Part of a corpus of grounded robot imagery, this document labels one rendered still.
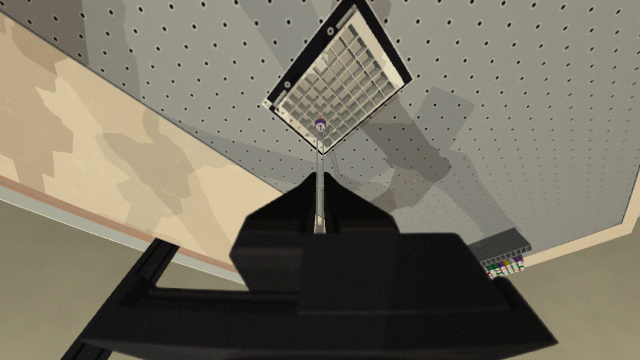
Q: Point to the cream grid rack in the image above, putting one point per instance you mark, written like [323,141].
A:
[357,45]

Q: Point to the grey bar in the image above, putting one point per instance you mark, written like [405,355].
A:
[319,228]

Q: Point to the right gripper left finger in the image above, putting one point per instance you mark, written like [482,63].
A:
[288,212]

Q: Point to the black rectangular frame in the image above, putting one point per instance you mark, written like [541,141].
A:
[337,18]

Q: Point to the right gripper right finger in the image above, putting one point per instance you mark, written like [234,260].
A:
[352,213]

